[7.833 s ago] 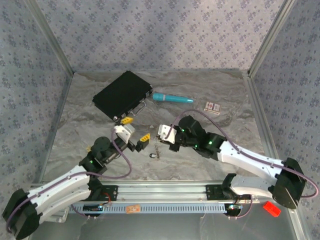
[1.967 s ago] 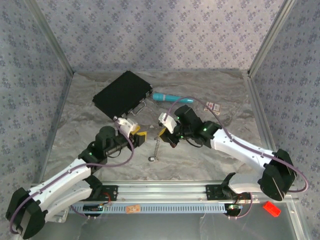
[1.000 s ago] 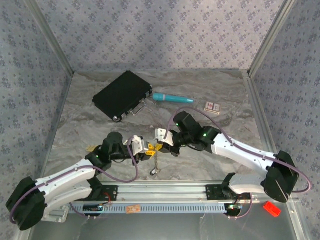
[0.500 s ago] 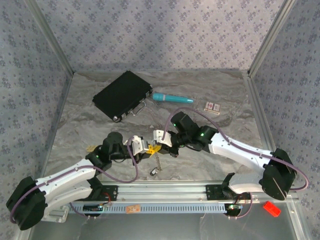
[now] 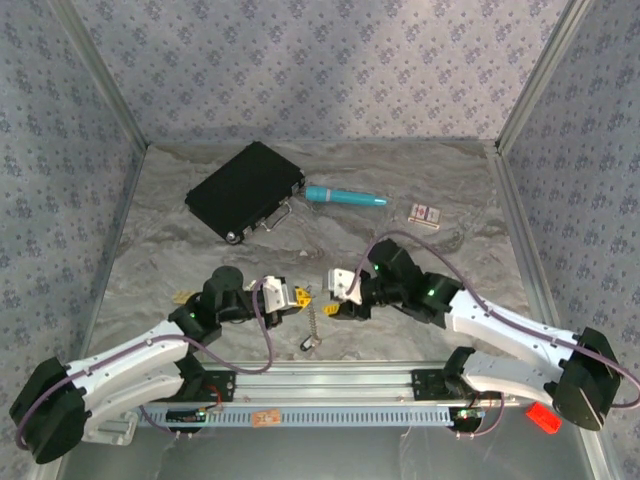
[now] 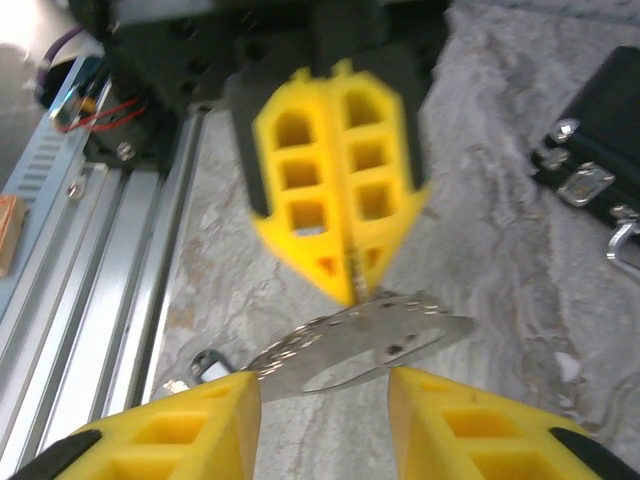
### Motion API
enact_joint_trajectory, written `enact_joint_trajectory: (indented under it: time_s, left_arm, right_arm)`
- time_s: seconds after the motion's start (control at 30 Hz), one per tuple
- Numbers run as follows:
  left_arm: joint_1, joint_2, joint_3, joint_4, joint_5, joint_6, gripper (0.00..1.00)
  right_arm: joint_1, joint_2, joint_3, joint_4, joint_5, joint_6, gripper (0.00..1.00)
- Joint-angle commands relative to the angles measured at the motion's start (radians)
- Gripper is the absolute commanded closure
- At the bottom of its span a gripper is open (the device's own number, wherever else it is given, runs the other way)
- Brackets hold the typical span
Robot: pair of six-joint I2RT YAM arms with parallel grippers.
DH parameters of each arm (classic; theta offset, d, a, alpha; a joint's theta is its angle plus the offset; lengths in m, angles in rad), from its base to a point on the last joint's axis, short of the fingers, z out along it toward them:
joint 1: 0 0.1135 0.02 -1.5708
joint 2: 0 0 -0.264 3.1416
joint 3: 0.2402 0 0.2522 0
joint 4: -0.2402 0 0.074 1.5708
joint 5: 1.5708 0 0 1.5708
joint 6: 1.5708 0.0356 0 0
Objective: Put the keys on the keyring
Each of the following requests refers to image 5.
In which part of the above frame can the metal keyring with chain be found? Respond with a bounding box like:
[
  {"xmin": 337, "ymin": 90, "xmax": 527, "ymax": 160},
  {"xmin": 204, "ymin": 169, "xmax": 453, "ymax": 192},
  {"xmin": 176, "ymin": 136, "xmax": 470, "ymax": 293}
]
[{"xmin": 298, "ymin": 284, "xmax": 324, "ymax": 353}]

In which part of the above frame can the playing card box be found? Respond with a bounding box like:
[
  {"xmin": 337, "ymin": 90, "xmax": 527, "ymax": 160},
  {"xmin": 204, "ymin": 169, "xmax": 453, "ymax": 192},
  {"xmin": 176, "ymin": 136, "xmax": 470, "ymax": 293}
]
[{"xmin": 407, "ymin": 202, "xmax": 445, "ymax": 231}]

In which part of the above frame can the teal marker pen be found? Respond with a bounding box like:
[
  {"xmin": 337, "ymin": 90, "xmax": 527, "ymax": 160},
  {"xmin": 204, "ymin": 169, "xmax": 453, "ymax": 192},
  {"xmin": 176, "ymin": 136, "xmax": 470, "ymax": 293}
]
[{"xmin": 304, "ymin": 185, "xmax": 390, "ymax": 208}]

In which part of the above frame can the black hard case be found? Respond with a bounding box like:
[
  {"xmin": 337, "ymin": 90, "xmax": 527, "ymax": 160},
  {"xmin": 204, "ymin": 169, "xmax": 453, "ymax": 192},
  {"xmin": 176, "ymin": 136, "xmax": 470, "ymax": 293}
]
[{"xmin": 183, "ymin": 141, "xmax": 307, "ymax": 247}]

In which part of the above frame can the left circuit board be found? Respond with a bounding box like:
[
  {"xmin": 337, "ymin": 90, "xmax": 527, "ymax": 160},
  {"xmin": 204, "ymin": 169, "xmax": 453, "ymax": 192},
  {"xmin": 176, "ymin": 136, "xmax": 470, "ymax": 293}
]
[{"xmin": 166, "ymin": 408, "xmax": 209, "ymax": 425}]

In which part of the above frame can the red plastic block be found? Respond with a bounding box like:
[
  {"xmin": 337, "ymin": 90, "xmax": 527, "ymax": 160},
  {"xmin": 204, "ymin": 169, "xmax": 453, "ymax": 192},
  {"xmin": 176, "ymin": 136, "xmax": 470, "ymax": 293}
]
[{"xmin": 525, "ymin": 402, "xmax": 564, "ymax": 435}]

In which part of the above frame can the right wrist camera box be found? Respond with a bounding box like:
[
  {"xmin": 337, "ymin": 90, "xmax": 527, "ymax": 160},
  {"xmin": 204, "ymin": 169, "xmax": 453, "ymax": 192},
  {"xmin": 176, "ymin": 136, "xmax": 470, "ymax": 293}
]
[{"xmin": 327, "ymin": 268, "xmax": 364, "ymax": 305}]

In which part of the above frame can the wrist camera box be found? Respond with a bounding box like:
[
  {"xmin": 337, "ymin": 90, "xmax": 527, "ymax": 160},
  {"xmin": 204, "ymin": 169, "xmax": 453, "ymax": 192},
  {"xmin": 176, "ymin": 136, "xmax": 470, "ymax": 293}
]
[
  {"xmin": 259, "ymin": 274, "xmax": 294, "ymax": 314},
  {"xmin": 327, "ymin": 268, "xmax": 364, "ymax": 305}
]

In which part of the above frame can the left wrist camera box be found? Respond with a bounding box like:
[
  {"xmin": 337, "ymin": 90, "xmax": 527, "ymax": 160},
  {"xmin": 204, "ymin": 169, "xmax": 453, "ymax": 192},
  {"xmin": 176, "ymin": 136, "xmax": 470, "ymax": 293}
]
[{"xmin": 259, "ymin": 274, "xmax": 294, "ymax": 314}]

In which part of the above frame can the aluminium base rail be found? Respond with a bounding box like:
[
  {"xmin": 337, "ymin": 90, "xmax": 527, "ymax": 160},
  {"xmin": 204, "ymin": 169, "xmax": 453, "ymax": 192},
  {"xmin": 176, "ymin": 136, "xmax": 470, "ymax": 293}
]
[{"xmin": 164, "ymin": 360, "xmax": 569, "ymax": 407}]

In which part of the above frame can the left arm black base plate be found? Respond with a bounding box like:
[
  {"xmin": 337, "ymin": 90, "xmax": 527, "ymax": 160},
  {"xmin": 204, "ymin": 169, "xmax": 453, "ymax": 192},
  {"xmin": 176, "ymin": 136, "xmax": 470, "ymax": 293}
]
[{"xmin": 145, "ymin": 369, "xmax": 237, "ymax": 402}]

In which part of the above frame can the grey slotted cable duct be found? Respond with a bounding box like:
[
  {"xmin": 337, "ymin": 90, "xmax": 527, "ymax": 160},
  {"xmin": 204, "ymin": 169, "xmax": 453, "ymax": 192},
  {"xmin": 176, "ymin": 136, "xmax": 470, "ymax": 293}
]
[{"xmin": 134, "ymin": 405, "xmax": 459, "ymax": 429}]

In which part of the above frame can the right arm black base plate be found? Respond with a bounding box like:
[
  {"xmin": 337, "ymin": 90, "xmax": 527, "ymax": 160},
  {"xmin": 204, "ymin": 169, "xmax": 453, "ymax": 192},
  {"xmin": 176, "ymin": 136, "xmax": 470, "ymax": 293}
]
[{"xmin": 410, "ymin": 368, "xmax": 504, "ymax": 401}]

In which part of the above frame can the aluminium side rail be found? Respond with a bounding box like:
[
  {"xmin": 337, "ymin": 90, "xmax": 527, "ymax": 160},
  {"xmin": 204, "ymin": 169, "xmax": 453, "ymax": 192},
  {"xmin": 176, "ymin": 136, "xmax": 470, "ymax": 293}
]
[
  {"xmin": 483, "ymin": 141, "xmax": 566, "ymax": 334},
  {"xmin": 82, "ymin": 144, "xmax": 150, "ymax": 361}
]

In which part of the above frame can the white plastic bracket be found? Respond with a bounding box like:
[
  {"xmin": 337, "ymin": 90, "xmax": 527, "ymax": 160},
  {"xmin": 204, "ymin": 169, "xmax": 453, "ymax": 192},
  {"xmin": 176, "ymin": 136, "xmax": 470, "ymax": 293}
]
[{"xmin": 82, "ymin": 412, "xmax": 139, "ymax": 446}]

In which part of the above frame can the aluminium frame post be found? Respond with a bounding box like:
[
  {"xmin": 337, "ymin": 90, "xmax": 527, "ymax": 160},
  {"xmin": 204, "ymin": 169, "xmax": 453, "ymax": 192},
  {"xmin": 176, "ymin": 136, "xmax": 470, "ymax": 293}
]
[
  {"xmin": 493, "ymin": 0, "xmax": 599, "ymax": 154},
  {"xmin": 49, "ymin": 0, "xmax": 150, "ymax": 149}
]

